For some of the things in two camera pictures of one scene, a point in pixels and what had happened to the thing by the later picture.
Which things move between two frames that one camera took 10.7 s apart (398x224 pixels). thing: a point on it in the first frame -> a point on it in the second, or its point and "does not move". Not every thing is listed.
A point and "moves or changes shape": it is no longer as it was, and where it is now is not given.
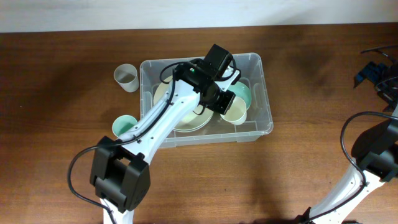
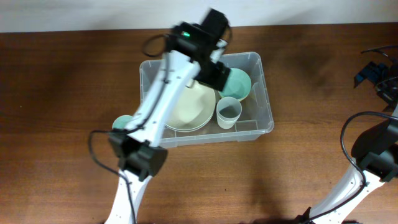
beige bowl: [198, 117] does not move
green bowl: [242, 90] moves or changes shape
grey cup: [126, 75] -> [229, 110]
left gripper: [223, 106] -> [215, 80]
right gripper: [370, 70] does not move
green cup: [122, 124] does not move
